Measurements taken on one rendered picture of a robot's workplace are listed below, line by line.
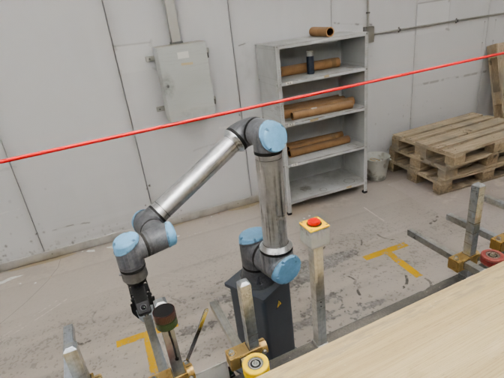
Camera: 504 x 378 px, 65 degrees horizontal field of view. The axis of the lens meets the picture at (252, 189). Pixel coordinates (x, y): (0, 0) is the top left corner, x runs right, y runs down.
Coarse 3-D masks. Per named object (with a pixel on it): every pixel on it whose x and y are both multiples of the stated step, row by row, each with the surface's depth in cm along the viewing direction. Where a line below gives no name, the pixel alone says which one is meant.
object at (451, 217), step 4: (448, 216) 196; (452, 216) 195; (456, 216) 194; (452, 220) 195; (456, 220) 193; (460, 220) 190; (464, 220) 190; (460, 224) 191; (464, 224) 189; (464, 228) 189; (480, 228) 183; (484, 228) 182; (480, 232) 182; (484, 232) 179; (488, 232) 179; (492, 232) 178; (484, 236) 180; (488, 236) 178; (492, 236) 176
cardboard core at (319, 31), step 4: (312, 28) 359; (316, 28) 352; (320, 28) 346; (324, 28) 341; (328, 28) 344; (332, 28) 339; (312, 32) 359; (316, 32) 351; (320, 32) 346; (324, 32) 340; (328, 32) 346; (332, 32) 341; (320, 36) 352; (324, 36) 345; (328, 36) 340
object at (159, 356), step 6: (144, 318) 147; (150, 318) 146; (150, 324) 144; (150, 330) 141; (150, 336) 138; (156, 336) 138; (150, 342) 136; (156, 342) 135; (156, 348) 133; (156, 354) 130; (162, 354) 130; (156, 360) 128; (162, 360) 128; (162, 366) 126
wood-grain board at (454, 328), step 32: (448, 288) 138; (480, 288) 136; (384, 320) 127; (416, 320) 126; (448, 320) 124; (480, 320) 123; (320, 352) 119; (352, 352) 117; (384, 352) 116; (416, 352) 115; (448, 352) 114; (480, 352) 112
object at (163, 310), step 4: (160, 304) 109; (164, 304) 109; (168, 304) 109; (156, 308) 108; (160, 308) 107; (164, 308) 107; (168, 308) 107; (172, 308) 107; (156, 312) 106; (160, 312) 106; (164, 312) 106; (168, 312) 106; (156, 316) 105; (160, 316) 104; (164, 316) 104; (168, 332) 109; (172, 340) 114; (172, 344) 114; (176, 356) 117; (176, 360) 118
